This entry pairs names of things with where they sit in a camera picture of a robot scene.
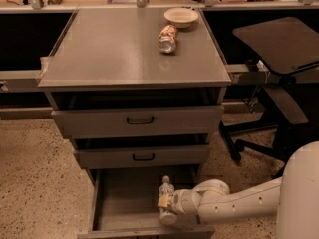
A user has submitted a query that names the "plastic bottle with label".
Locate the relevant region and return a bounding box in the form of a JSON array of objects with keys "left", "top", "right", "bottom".
[{"left": 159, "top": 175, "right": 177, "bottom": 225}]

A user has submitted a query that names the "black drawer handle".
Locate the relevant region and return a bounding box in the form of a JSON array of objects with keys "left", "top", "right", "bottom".
[
  {"left": 127, "top": 117, "right": 155, "bottom": 125},
  {"left": 132, "top": 153, "right": 155, "bottom": 161}
]

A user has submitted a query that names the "black top drawer handle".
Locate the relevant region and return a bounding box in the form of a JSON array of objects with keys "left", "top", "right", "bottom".
[{"left": 127, "top": 117, "right": 155, "bottom": 125}]

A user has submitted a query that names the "black office chair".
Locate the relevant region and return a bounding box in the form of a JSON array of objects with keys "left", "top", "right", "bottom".
[{"left": 219, "top": 17, "right": 319, "bottom": 162}]

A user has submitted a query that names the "top grey drawer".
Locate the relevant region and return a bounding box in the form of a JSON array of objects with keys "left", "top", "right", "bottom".
[{"left": 52, "top": 106, "right": 223, "bottom": 139}]

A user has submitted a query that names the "grey drawer cabinet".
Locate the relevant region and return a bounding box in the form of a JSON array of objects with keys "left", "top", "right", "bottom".
[{"left": 38, "top": 7, "right": 232, "bottom": 184}]

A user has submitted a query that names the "middle grey drawer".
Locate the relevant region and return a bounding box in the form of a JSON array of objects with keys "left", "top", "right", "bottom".
[{"left": 74, "top": 145, "right": 209, "bottom": 169}]

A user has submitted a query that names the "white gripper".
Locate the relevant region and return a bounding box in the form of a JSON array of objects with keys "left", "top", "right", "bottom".
[{"left": 158, "top": 189, "right": 201, "bottom": 215}]

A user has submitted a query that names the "grey rail beam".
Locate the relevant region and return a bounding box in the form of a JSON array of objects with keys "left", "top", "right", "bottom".
[{"left": 0, "top": 70, "right": 41, "bottom": 93}]

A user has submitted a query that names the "bottom open grey drawer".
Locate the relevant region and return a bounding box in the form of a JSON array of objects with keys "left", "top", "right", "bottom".
[{"left": 78, "top": 165, "right": 214, "bottom": 239}]

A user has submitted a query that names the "black middle drawer handle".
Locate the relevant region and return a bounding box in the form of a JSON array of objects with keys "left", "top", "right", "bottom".
[{"left": 132, "top": 153, "right": 155, "bottom": 161}]

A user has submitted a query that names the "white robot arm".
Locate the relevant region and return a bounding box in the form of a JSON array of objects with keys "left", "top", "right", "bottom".
[{"left": 158, "top": 141, "right": 319, "bottom": 239}]

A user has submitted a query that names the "white ceramic bowl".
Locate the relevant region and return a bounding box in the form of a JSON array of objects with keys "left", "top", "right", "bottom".
[{"left": 163, "top": 8, "right": 198, "bottom": 29}]

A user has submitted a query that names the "crushed metallic can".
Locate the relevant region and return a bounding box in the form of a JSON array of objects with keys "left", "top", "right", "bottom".
[{"left": 159, "top": 25, "right": 177, "bottom": 54}]

